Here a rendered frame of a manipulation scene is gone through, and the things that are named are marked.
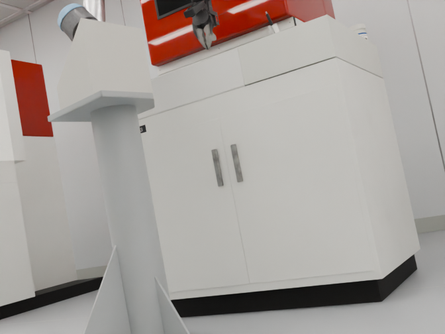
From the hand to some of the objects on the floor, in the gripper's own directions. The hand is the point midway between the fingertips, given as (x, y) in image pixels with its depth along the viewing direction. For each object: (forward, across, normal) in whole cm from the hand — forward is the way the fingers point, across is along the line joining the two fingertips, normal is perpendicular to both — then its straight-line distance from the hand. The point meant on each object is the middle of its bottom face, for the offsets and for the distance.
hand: (206, 46), depth 211 cm
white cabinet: (+103, -2, -26) cm, 106 cm away
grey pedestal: (+102, +24, +45) cm, 114 cm away
